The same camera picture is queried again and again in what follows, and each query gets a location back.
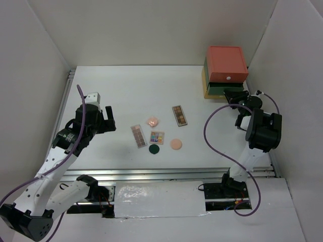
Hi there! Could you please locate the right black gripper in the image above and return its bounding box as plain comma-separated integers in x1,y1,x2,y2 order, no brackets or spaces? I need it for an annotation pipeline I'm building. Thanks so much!
226,90,251,115

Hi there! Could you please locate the green drawer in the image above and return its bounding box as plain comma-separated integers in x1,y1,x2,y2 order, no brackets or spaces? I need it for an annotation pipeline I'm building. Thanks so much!
203,58,244,95

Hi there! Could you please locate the pink eyeshadow palette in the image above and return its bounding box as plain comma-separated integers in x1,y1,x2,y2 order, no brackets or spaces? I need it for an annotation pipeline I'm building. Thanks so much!
131,125,147,148

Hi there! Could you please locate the colourful square eyeshadow palette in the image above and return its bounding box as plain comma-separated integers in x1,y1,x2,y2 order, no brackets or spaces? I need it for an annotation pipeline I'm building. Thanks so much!
149,131,165,145

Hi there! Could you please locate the brown eyeshadow palette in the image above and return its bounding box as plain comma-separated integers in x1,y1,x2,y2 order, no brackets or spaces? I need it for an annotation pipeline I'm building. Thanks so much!
172,105,188,127

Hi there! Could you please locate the red top drawer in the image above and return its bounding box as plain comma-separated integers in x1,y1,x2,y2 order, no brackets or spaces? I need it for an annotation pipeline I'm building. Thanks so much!
206,46,248,83

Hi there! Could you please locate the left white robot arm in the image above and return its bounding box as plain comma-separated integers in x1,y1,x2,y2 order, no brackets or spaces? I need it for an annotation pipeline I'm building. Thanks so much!
1,104,116,241

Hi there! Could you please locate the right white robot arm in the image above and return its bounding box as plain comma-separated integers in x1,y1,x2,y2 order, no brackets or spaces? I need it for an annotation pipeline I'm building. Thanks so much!
220,89,282,197

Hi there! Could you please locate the wrapped peach makeup puff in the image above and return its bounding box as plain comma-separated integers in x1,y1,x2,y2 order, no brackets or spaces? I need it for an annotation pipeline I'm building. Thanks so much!
146,116,159,128

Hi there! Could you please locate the bare peach makeup puff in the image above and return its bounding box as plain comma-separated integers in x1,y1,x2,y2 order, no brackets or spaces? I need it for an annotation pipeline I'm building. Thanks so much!
170,139,183,150

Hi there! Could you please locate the dark green round compact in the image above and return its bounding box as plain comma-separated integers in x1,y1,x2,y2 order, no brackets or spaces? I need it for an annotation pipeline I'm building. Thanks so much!
148,144,160,154

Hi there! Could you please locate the white foil-edged cover plate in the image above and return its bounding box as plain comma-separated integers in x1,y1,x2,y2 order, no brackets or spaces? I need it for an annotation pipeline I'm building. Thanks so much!
114,181,210,218

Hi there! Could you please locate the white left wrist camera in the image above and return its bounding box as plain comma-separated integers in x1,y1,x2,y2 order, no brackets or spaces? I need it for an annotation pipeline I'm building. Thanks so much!
85,92,100,109

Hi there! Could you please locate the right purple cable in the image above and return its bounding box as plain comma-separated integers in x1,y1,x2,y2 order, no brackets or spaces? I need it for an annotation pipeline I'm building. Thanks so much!
203,91,280,217

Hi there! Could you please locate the aluminium frame rail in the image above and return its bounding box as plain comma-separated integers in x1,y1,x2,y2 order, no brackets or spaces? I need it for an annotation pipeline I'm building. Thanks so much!
49,68,281,181

